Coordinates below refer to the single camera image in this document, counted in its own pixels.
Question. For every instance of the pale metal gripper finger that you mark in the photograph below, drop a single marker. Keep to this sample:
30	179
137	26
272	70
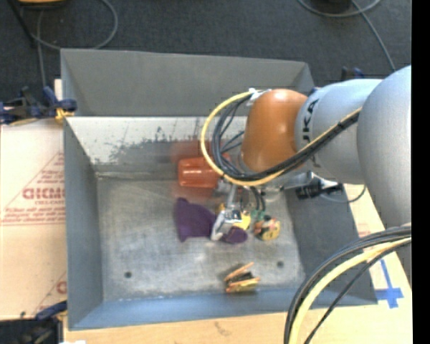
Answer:
217	229

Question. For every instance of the purple cloth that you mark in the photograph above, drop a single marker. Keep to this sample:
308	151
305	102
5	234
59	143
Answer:
193	220

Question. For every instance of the yellow and black toy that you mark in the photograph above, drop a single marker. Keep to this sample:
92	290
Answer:
268	229

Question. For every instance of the orange plastic cup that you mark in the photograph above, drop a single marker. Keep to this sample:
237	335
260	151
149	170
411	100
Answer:
195	173

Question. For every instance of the brown and black clip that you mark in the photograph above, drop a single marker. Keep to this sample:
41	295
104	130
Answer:
241	280

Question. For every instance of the grey metal bin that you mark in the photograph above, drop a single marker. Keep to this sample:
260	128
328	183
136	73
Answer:
147	235

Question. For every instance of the brown cardboard board red print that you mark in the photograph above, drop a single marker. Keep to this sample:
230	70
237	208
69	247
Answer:
28	228

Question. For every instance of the black cylinder on white bracket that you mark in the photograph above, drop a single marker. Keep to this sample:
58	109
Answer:
310	191

